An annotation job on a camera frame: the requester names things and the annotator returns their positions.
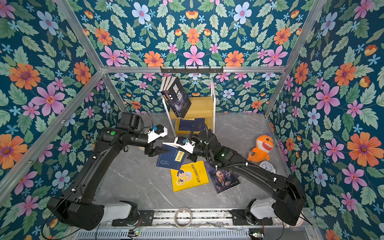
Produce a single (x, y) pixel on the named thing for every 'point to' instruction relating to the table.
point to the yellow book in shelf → (181, 131)
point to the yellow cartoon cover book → (189, 175)
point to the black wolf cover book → (179, 97)
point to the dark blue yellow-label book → (187, 124)
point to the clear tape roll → (190, 221)
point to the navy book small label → (172, 159)
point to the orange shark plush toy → (264, 144)
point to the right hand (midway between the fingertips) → (179, 144)
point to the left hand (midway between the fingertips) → (167, 139)
